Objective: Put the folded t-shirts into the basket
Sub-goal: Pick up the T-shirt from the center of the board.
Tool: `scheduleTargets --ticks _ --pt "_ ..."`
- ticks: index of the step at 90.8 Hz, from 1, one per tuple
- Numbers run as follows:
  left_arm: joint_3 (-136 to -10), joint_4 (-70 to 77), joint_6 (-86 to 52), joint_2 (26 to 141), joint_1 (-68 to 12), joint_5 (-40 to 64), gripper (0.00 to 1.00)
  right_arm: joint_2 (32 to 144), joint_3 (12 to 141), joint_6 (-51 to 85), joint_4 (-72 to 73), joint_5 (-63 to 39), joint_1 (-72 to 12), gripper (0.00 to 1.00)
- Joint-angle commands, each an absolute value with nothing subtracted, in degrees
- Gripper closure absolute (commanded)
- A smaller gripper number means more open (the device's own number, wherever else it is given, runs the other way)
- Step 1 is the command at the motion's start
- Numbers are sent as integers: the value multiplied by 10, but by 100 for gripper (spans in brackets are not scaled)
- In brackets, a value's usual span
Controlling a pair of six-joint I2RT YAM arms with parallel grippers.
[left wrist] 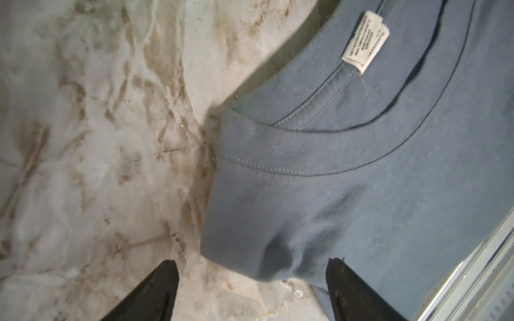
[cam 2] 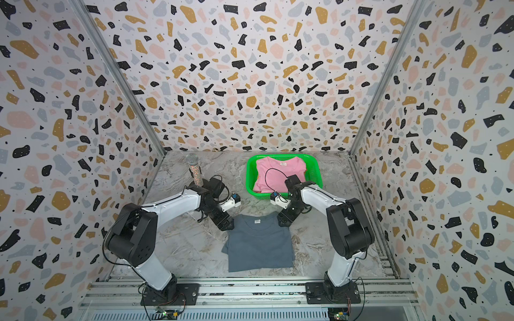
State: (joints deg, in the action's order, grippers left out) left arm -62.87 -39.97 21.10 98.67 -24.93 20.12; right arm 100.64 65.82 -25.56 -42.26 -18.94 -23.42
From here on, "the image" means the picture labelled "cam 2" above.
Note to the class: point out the sprinkle tube on black base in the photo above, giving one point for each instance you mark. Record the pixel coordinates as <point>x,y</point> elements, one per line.
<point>196,171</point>

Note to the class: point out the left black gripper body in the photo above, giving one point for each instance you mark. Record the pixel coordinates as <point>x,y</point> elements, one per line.
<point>219,217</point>

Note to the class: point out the pink t-shirt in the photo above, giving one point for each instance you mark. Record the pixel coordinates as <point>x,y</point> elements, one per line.
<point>272,174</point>

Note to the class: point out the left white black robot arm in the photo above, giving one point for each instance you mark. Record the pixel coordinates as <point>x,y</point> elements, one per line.
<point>133,236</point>

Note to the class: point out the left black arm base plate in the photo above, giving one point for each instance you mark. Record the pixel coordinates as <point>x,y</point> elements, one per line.
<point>175,294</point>

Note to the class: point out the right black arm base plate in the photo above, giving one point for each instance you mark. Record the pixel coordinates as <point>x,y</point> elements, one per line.
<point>326,293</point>

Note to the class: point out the grey t-shirt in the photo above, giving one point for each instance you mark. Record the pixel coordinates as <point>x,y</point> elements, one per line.
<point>258,243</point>

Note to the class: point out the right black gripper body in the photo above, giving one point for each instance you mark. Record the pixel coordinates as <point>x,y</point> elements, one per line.
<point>290,212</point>

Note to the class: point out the left circuit board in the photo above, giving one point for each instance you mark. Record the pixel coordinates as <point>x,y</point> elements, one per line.
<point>164,314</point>

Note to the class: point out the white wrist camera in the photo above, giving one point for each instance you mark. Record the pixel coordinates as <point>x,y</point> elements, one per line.
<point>233,201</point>
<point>278,200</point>

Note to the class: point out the aluminium front rail frame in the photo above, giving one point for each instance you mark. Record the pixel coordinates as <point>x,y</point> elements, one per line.
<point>257,298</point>

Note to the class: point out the green plastic basket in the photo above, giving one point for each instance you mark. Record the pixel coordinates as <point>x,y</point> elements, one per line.
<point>313,172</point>

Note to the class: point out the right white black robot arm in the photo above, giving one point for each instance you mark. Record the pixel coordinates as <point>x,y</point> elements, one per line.
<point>350,233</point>

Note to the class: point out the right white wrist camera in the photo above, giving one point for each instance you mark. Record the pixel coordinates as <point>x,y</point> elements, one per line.
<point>278,200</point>

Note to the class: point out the circuit board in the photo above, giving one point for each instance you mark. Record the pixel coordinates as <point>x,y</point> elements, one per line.
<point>336,314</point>
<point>164,314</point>

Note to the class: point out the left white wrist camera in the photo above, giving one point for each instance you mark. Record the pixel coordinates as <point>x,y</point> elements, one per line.
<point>233,201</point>

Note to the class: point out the right circuit board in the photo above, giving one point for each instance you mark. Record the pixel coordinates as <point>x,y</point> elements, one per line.
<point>336,314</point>

